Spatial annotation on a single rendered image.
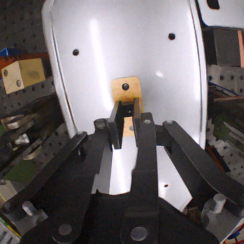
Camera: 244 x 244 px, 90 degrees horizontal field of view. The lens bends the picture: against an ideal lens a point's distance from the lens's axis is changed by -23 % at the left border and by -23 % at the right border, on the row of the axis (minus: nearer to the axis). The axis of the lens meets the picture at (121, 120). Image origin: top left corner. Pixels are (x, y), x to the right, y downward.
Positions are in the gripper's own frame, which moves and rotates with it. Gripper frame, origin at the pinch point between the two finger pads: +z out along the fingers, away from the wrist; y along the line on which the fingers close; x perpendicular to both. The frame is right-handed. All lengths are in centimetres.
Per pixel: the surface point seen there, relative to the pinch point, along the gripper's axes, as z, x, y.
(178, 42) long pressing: 4.7, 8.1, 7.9
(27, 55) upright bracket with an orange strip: 5.7, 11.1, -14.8
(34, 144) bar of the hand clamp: -1.2, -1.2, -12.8
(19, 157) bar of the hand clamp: -4.3, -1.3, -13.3
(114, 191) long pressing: 4.8, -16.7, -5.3
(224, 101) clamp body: 10.5, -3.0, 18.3
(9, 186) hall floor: 105, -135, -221
